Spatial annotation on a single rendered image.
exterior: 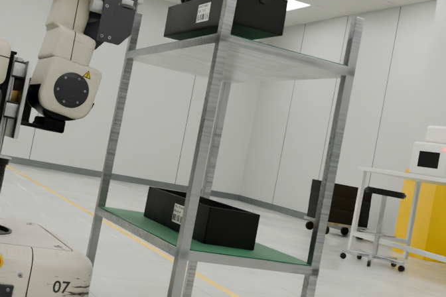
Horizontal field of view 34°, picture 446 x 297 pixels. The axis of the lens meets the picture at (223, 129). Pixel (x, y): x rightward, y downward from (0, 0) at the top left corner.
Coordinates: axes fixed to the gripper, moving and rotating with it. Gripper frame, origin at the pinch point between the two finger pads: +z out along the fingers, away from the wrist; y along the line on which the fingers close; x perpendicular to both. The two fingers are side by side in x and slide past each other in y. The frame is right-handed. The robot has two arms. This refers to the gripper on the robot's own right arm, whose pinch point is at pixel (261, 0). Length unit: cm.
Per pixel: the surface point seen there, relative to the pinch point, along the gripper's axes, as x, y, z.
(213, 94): 16.9, -14.0, 32.3
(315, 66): -13.3, -14.8, 18.1
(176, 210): 4, 29, 68
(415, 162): -341, 319, 21
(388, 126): -485, 549, -30
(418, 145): -341, 320, 5
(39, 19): -110, 937, -116
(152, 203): 3, 52, 69
